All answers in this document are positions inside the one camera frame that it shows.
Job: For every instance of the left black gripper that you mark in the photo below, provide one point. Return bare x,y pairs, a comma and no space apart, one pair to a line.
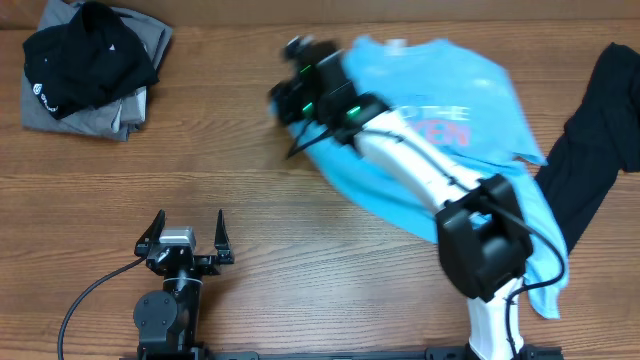
211,265

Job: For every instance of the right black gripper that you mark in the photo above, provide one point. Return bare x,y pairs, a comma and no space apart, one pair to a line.
288,93

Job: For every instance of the light blue t-shirt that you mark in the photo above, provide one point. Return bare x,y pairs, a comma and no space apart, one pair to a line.
466,106

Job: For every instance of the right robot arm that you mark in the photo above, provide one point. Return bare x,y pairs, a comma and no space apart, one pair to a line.
483,243

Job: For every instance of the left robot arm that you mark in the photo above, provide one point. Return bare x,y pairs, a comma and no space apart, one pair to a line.
167,319

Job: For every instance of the grey folded shirt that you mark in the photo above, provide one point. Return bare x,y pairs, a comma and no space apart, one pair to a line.
116,120

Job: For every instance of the black folded shirt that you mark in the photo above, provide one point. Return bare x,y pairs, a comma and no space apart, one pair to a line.
89,62

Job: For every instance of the black garment on right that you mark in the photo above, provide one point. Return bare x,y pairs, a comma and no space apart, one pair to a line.
599,140

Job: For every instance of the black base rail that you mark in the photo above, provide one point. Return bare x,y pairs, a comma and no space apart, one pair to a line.
529,352

